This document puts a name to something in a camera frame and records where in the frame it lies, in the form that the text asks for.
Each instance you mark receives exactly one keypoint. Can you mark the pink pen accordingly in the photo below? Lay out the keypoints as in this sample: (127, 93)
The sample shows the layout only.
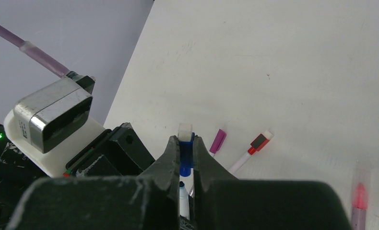
(360, 197)

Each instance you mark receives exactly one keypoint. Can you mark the red pen cap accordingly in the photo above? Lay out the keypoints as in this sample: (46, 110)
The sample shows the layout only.
(259, 142)

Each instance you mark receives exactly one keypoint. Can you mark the red white pen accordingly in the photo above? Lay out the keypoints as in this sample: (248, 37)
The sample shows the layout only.
(240, 162)

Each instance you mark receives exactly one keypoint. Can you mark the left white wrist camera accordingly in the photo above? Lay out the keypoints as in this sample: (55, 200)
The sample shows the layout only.
(52, 125)

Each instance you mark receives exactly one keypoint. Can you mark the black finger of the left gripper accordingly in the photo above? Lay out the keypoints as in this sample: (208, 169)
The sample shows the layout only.
(118, 152)

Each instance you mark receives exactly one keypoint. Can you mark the blue white pen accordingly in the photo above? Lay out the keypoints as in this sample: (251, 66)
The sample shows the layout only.
(183, 201)

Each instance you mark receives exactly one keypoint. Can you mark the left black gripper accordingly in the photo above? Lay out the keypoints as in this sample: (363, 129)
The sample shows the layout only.
(17, 172)

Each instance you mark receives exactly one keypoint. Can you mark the purple pen cap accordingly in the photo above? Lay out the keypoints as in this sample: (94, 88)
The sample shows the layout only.
(218, 141)

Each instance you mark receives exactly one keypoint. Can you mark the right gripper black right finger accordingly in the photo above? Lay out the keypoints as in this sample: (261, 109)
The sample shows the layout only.
(210, 205)

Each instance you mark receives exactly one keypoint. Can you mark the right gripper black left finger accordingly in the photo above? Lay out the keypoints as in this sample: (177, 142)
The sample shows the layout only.
(160, 205)

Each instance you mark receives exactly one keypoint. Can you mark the blue pen cap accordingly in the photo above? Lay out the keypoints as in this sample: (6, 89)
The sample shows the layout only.
(185, 140)

